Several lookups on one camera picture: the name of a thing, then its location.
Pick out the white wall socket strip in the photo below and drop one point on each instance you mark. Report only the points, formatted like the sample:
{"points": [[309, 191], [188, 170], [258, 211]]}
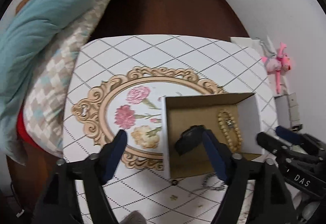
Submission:
{"points": [[294, 113]]}

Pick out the brown wooden headboard piece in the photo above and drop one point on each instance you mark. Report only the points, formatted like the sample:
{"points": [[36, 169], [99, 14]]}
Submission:
{"points": [[21, 5]]}

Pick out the checkered bed sheet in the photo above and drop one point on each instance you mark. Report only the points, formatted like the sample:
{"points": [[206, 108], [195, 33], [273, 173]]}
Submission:
{"points": [[43, 106]]}

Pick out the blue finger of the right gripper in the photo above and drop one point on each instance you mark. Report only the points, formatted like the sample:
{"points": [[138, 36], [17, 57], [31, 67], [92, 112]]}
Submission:
{"points": [[270, 144], [288, 135]]}

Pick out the white patterned tablecloth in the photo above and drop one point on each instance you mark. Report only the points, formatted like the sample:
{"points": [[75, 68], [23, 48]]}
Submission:
{"points": [[118, 83]]}

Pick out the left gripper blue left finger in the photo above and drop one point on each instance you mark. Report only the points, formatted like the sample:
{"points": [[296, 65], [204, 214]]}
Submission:
{"points": [[113, 153]]}

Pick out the red blanket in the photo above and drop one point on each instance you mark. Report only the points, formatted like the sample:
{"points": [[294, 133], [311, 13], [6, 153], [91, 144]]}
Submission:
{"points": [[21, 131]]}

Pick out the teal duvet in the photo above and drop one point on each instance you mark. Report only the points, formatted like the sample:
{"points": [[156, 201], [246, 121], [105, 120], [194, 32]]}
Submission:
{"points": [[28, 34]]}

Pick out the small gold earring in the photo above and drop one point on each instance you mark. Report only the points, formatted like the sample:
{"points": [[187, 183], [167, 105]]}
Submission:
{"points": [[173, 198]]}

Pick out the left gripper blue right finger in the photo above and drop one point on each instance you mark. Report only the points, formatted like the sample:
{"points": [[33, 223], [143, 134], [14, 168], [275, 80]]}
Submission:
{"points": [[218, 154]]}

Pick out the pink panther plush toy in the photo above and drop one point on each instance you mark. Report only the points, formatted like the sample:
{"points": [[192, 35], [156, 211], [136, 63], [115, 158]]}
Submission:
{"points": [[277, 64]]}

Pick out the white cardboard box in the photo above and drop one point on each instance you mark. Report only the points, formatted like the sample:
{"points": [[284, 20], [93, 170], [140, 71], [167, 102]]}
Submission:
{"points": [[180, 113]]}

